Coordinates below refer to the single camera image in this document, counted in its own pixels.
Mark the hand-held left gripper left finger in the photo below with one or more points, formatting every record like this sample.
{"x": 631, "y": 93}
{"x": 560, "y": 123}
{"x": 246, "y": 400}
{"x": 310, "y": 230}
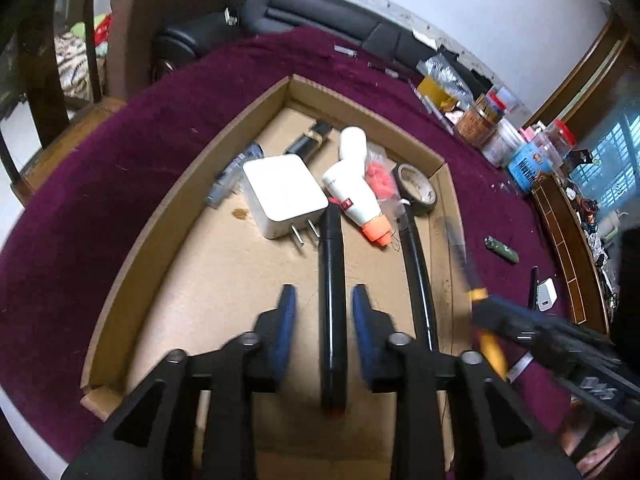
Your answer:
{"x": 284, "y": 330}

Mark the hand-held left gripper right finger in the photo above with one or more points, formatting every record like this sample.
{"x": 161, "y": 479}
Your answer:
{"x": 365, "y": 340}

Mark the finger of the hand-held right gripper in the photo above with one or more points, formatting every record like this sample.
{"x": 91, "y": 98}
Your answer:
{"x": 505, "y": 317}

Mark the black marker red cap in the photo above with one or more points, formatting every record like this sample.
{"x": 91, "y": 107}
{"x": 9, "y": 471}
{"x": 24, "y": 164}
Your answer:
{"x": 332, "y": 310}

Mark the black and yellow pen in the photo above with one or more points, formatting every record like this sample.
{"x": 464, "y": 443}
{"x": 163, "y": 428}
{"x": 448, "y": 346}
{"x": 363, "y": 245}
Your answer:
{"x": 462, "y": 260}

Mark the dark green marker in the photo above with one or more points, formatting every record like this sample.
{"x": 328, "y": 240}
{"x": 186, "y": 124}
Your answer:
{"x": 417, "y": 280}

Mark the brown cardboard box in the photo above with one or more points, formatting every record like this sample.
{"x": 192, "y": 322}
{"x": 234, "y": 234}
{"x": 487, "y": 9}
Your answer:
{"x": 210, "y": 280}

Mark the large white charger adapter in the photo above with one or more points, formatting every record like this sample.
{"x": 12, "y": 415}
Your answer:
{"x": 280, "y": 190}

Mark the black tape roll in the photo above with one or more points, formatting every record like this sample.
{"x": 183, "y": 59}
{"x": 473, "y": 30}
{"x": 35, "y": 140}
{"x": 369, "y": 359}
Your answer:
{"x": 427, "y": 200}

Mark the white glue bottle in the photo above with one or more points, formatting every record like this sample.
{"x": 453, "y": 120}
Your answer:
{"x": 350, "y": 192}

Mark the black lipstick case gold band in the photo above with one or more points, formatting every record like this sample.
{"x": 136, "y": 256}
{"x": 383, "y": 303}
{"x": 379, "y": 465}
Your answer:
{"x": 306, "y": 142}

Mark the small white bottle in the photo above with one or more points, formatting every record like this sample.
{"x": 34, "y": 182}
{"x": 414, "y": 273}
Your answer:
{"x": 352, "y": 145}

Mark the person's right hand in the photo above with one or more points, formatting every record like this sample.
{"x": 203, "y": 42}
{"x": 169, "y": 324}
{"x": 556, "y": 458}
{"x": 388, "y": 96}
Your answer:
{"x": 590, "y": 442}

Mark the small white charger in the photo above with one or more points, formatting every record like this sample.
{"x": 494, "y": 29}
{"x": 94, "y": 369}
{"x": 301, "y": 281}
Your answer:
{"x": 546, "y": 295}

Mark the green lighter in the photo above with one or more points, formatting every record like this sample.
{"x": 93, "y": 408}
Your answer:
{"x": 501, "y": 250}

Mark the wooden cabinet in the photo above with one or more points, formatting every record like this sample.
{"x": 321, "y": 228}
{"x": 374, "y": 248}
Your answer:
{"x": 570, "y": 250}

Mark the clear jar blue label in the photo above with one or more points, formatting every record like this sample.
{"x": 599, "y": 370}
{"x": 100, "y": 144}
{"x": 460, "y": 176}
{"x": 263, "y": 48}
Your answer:
{"x": 530, "y": 167}

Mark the red item in clear bag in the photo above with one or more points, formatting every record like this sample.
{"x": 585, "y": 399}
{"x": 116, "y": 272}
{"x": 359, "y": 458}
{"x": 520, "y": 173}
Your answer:
{"x": 380, "y": 177}

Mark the white plastic jar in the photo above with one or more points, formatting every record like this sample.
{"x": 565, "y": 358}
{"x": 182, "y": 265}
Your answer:
{"x": 501, "y": 142}

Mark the clear jar red lid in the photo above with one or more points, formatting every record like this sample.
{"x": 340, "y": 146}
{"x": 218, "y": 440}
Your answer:
{"x": 560, "y": 142}

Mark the window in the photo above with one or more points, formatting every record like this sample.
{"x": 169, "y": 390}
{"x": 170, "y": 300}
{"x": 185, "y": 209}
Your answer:
{"x": 610, "y": 165}

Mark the brown glass jar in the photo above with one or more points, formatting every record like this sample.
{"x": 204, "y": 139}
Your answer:
{"x": 477, "y": 120}

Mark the yellow tape roll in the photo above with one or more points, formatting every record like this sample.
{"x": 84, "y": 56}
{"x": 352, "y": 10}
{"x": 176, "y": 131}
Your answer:
{"x": 434, "y": 92}

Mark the silver foil bag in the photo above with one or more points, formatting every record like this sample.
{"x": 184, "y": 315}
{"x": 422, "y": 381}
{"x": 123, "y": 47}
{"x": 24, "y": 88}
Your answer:
{"x": 445, "y": 72}

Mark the metal clip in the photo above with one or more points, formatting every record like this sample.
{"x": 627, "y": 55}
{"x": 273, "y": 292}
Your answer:
{"x": 345, "y": 50}

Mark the black leather sofa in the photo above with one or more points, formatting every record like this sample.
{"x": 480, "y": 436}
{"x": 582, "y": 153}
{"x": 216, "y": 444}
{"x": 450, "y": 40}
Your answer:
{"x": 300, "y": 15}

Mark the dark wooden chair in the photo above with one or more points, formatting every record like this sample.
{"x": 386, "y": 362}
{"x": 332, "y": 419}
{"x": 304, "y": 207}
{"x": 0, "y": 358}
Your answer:
{"x": 40, "y": 60}

